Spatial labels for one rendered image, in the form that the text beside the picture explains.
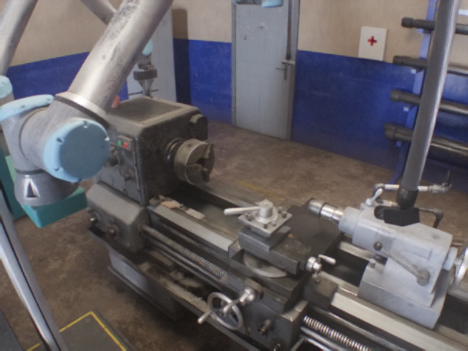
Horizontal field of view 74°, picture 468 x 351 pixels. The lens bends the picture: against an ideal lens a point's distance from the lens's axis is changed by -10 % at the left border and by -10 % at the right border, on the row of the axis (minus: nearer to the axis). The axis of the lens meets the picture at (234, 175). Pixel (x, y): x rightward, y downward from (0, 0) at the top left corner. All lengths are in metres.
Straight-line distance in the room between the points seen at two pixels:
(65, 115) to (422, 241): 1.27
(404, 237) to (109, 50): 1.20
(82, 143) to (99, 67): 0.19
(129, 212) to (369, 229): 1.36
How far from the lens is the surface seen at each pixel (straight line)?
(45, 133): 0.82
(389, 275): 1.49
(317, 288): 1.52
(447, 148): 3.99
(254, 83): 5.28
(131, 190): 2.14
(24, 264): 1.27
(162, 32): 5.53
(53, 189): 1.01
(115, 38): 0.89
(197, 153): 1.92
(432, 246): 1.43
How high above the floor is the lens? 1.96
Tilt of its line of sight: 28 degrees down
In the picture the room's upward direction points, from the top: straight up
